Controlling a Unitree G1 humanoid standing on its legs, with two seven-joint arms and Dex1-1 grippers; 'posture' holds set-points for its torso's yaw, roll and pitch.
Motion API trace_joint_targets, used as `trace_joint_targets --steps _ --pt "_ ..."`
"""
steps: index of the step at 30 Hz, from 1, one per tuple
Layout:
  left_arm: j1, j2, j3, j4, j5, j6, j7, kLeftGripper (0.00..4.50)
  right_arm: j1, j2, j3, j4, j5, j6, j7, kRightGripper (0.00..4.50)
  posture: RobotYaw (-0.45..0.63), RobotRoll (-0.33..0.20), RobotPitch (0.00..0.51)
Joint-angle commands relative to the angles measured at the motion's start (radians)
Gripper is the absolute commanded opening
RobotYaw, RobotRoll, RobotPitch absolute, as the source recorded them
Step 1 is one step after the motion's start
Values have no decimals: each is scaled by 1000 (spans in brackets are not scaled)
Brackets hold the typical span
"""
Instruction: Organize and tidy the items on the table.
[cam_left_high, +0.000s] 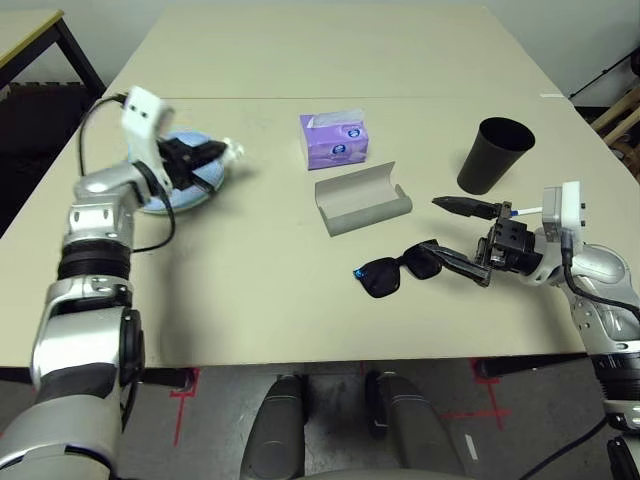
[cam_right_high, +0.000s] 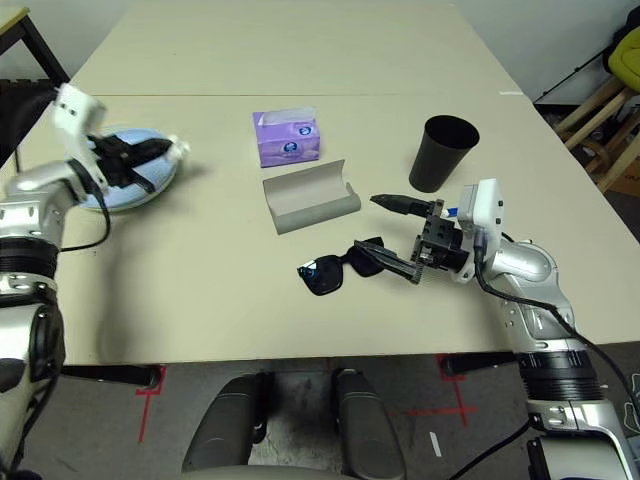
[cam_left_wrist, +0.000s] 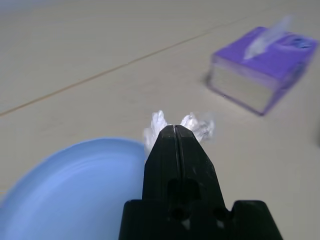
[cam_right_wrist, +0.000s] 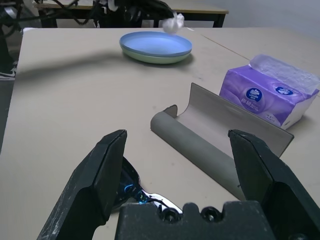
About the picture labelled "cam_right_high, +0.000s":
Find black framed side table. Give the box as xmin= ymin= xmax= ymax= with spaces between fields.
xmin=0 ymin=5 xmax=71 ymax=84

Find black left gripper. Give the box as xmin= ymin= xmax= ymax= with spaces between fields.
xmin=92 ymin=134 xmax=174 ymax=194

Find black left wrist camera cable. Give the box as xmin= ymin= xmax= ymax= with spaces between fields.
xmin=57 ymin=187 xmax=112 ymax=252

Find red floor tape cross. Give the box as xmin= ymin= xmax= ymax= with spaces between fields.
xmin=389 ymin=354 xmax=479 ymax=426

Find black sunglasses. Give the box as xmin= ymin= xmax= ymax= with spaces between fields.
xmin=297 ymin=237 xmax=386 ymax=299

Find black slanted rod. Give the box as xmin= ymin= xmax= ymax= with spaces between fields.
xmin=534 ymin=47 xmax=614 ymax=104

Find purple tissue pack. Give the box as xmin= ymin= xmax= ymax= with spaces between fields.
xmin=251 ymin=105 xmax=322 ymax=169

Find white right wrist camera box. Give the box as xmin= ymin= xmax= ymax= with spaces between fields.
xmin=452 ymin=178 xmax=506 ymax=284

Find grey robot torso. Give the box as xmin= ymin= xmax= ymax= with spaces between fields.
xmin=179 ymin=464 xmax=351 ymax=480

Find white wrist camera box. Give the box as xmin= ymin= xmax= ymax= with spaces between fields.
xmin=49 ymin=83 xmax=109 ymax=194
xmin=452 ymin=178 xmax=506 ymax=284

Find grey robot right leg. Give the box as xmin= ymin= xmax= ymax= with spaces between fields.
xmin=332 ymin=368 xmax=406 ymax=479

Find black foam floor mats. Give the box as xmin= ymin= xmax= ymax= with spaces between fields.
xmin=0 ymin=78 xmax=59 ymax=161

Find brown cardboard box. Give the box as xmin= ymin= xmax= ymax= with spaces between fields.
xmin=607 ymin=154 xmax=640 ymax=196

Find grey robot left leg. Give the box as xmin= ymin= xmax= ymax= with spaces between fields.
xmin=182 ymin=372 xmax=274 ymax=476

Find grey open glasses case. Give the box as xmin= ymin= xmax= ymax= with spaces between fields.
xmin=262 ymin=158 xmax=362 ymax=236

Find blue plastic plate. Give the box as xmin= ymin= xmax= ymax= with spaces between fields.
xmin=82 ymin=128 xmax=179 ymax=214

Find black plastic cup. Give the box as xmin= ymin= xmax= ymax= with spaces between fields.
xmin=408 ymin=114 xmax=481 ymax=194

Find grey robot leg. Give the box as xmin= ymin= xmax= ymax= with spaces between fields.
xmin=182 ymin=372 xmax=274 ymax=476
xmin=332 ymin=368 xmax=406 ymax=479

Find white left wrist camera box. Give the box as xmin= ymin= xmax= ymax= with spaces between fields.
xmin=49 ymin=83 xmax=109 ymax=194

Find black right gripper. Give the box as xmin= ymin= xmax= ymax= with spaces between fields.
xmin=353 ymin=192 xmax=471 ymax=286

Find black table foot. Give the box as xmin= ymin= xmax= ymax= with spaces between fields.
xmin=62 ymin=364 xmax=161 ymax=389
xmin=442 ymin=352 xmax=521 ymax=379

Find wooden stool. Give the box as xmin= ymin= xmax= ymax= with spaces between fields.
xmin=554 ymin=74 xmax=640 ymax=194

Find red floor tape line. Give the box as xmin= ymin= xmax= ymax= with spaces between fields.
xmin=135 ymin=364 xmax=166 ymax=444

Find yellow green object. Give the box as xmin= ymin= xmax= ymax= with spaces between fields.
xmin=607 ymin=27 xmax=640 ymax=91

